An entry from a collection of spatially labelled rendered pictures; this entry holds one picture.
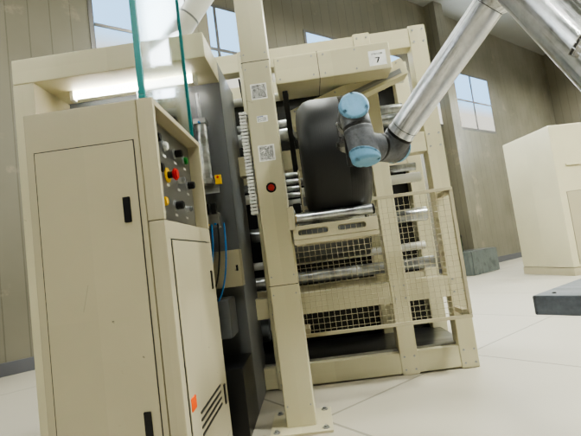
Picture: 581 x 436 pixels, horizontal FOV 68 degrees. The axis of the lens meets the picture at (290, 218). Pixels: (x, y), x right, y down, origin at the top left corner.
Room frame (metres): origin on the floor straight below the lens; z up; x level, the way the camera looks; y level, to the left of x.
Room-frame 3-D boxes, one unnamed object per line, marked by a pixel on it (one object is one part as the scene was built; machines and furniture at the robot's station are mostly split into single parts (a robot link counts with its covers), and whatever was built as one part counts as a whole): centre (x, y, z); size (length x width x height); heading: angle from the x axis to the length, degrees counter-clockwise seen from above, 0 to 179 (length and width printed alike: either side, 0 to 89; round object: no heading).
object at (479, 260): (7.80, -3.06, 0.41); 0.86 x 0.70 x 0.83; 128
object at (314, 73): (2.28, -0.33, 1.71); 0.61 x 0.25 x 0.15; 88
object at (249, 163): (1.95, 0.15, 1.19); 0.05 x 0.04 x 0.48; 178
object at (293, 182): (2.38, 0.02, 1.05); 0.20 x 0.15 x 0.30; 88
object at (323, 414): (1.98, 0.07, 0.01); 0.27 x 0.27 x 0.02; 88
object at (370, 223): (1.85, -0.18, 0.83); 0.36 x 0.09 x 0.06; 88
